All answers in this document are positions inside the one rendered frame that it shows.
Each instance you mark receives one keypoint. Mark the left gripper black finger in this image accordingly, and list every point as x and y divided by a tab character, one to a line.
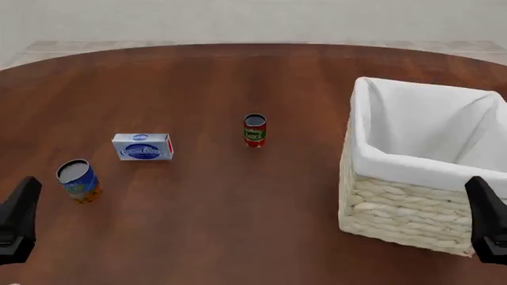
20	210

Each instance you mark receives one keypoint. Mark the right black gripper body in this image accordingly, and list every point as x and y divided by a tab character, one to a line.
493	251

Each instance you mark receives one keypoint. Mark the red tomato sauce tin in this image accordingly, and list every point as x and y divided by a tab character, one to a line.
254	133

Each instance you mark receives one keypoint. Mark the blue soup tin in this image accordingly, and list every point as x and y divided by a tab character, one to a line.
81	185

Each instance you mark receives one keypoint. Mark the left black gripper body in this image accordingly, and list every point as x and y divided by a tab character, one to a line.
16	252

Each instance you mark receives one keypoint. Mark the white wicker basket cloth lined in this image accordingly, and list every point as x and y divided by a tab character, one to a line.
400	207

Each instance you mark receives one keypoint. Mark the white blue cream cheese box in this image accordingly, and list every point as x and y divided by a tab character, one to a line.
142	150

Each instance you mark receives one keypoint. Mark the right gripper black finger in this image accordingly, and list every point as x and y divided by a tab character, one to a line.
488	210

